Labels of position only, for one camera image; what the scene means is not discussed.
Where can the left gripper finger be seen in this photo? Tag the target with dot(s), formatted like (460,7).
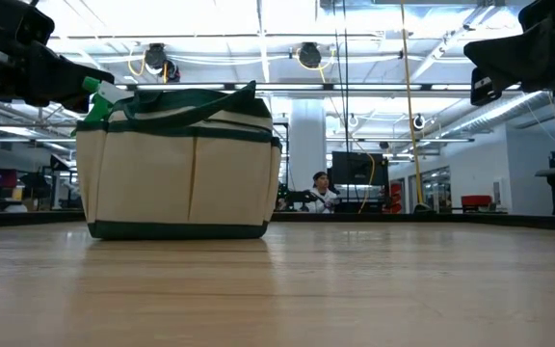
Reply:
(60,102)
(56,72)

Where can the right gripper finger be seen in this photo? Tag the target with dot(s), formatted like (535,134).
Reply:
(484,89)
(518,53)

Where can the green spray bottle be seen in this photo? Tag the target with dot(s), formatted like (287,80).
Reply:
(95,108)

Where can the beige green gardening bag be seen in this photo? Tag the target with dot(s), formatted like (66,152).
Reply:
(162,183)

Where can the small round hanging reel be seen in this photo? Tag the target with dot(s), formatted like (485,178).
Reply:
(418,122)
(352,120)

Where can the red chair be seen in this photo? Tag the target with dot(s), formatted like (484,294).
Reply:
(476,200)

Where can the red cabinet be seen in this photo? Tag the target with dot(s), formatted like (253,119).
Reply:
(395,197)

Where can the black background monitor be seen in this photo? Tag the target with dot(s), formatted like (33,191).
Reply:
(359,168)

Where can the white building pillar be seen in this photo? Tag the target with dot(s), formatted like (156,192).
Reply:
(306,140)

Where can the person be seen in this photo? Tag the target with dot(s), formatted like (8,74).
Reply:
(323,195)

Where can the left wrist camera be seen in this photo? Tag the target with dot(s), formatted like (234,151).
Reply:
(17,21)

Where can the black table frame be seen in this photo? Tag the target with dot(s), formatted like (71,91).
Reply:
(403,219)

